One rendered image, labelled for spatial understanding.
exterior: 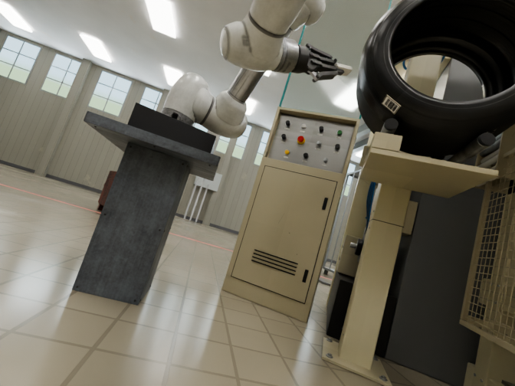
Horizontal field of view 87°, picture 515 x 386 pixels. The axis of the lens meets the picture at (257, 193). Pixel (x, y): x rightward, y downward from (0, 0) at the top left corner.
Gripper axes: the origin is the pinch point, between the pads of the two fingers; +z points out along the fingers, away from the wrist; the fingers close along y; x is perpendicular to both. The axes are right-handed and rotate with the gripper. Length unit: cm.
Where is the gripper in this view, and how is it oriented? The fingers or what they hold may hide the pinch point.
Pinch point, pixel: (341, 70)
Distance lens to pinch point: 100.1
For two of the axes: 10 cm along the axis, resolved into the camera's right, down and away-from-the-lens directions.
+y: 2.1, 9.4, -2.6
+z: 8.7, -0.6, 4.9
